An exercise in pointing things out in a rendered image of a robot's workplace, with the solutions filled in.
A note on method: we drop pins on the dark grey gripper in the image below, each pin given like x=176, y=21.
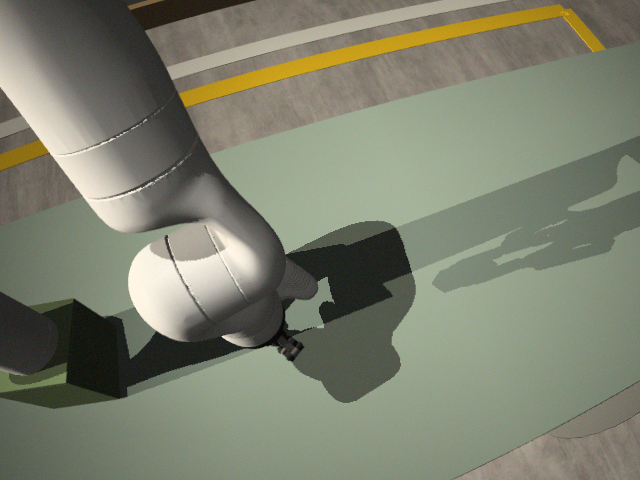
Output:
x=290, y=349

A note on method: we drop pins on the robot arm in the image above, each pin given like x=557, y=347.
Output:
x=90, y=83

